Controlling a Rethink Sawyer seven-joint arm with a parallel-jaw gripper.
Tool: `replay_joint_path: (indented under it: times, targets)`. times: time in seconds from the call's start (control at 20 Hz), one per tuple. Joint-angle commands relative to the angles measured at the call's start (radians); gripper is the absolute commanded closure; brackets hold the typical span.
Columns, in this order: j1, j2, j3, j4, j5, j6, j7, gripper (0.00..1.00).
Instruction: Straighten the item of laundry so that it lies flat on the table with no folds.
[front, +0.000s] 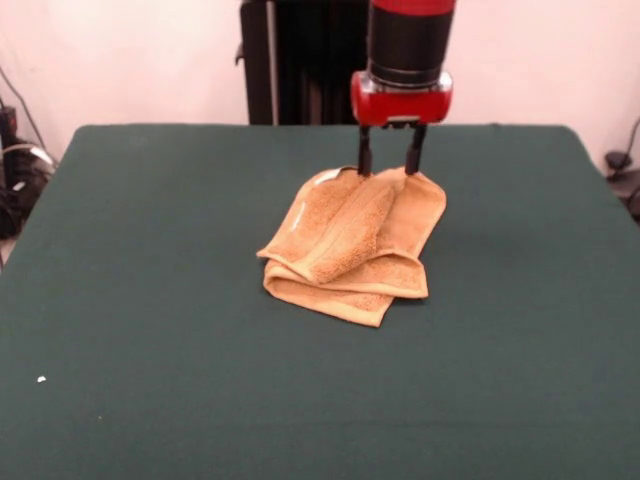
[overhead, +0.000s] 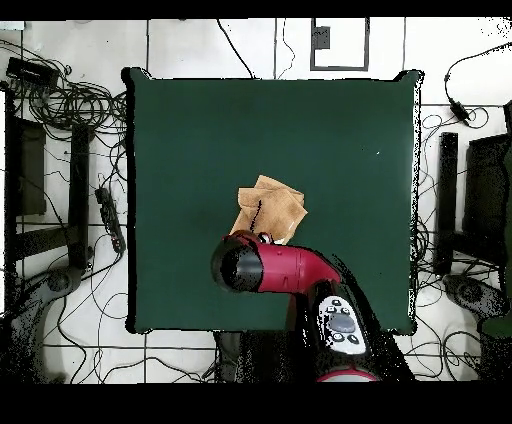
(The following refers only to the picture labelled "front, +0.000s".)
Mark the tan terry towel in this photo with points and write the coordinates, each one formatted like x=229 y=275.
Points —
x=350 y=235

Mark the dark chair base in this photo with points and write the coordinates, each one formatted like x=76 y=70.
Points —
x=20 y=200
x=627 y=190

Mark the black box with red mark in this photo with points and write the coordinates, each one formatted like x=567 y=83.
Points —
x=7 y=122

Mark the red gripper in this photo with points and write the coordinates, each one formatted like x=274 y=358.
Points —
x=400 y=105

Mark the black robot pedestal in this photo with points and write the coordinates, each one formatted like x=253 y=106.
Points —
x=300 y=60

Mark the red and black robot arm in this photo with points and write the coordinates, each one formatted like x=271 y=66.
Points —
x=410 y=45

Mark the dark green table cloth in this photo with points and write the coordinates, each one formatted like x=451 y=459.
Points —
x=150 y=300

